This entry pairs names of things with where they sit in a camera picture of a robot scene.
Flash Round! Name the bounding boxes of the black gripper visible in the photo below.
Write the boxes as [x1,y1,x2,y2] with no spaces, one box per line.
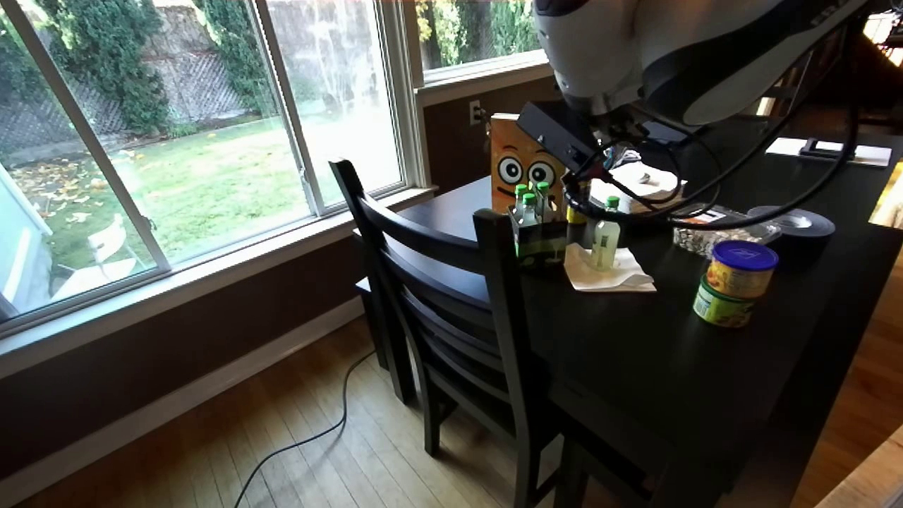
[584,107,700,177]

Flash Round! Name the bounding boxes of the white paper napkin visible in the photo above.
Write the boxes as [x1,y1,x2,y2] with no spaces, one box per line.
[561,239,660,296]

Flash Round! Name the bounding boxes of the clear bottle with green cap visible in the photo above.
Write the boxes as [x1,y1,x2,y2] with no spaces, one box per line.
[589,194,628,275]

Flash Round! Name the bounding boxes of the clear plastic food container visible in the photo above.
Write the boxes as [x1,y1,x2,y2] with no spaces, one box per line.
[670,222,786,263]

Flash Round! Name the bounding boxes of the orange cartoon face cereal box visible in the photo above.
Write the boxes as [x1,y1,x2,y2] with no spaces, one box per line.
[482,111,574,217]

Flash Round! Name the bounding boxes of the jar with blue lid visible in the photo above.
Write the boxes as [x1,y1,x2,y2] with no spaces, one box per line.
[690,239,781,332]

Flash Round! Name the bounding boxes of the white papers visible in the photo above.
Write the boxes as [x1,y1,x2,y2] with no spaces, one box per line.
[763,135,896,172]

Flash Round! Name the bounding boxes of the black wooden chair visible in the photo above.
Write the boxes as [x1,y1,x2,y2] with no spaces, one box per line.
[324,155,568,508]

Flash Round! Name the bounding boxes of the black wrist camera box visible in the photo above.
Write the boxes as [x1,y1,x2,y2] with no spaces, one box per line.
[513,100,608,177]

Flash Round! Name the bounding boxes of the white window frame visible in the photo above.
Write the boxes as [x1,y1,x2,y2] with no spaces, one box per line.
[0,0,558,344]

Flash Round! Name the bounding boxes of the black floor cable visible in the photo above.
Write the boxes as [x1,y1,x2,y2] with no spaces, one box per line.
[231,348,378,508]

